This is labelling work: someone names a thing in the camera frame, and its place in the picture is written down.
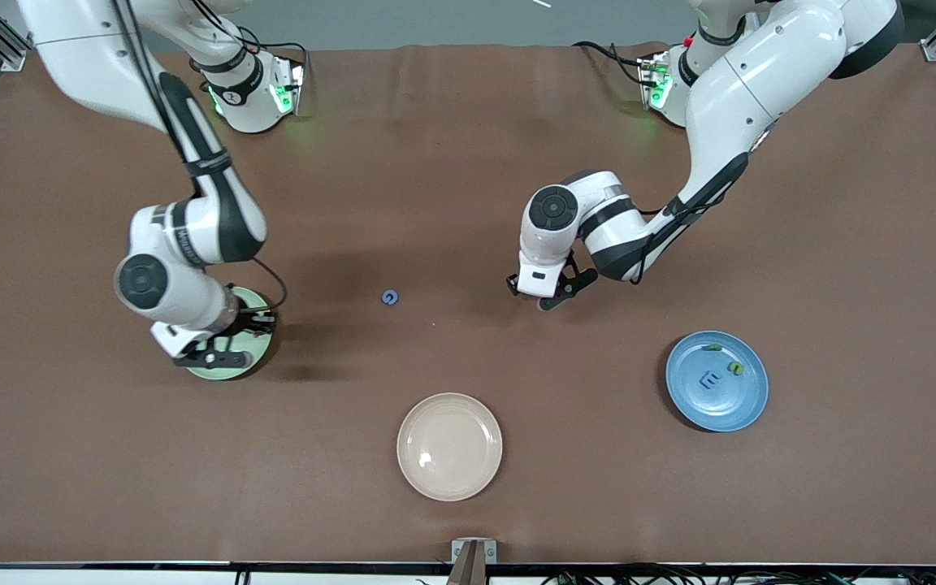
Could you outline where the black base cable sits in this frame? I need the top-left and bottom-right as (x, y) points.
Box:
(175, 0), (310, 70)
(572, 41), (652, 86)

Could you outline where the black cable bundle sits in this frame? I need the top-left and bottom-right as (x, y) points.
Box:
(541, 565), (936, 585)

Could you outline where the black left base cable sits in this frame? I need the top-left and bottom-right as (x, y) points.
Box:
(572, 41), (652, 86)

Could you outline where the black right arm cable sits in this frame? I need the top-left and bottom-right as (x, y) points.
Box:
(110, 0), (288, 316)

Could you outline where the blue plate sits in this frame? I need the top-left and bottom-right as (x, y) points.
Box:
(665, 330), (769, 433)

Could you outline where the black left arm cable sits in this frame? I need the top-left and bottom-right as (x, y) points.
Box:
(570, 130), (769, 285)

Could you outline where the green plate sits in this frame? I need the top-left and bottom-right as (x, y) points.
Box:
(186, 286), (274, 381)

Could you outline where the brown table mat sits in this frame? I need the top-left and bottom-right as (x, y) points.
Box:
(0, 42), (936, 566)

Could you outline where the beige plate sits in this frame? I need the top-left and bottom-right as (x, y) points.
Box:
(396, 392), (504, 502)

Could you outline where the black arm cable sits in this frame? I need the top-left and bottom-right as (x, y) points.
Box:
(110, 0), (288, 316)
(570, 130), (769, 285)

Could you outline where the black right base cable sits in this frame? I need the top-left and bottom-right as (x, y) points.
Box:
(175, 0), (310, 70)

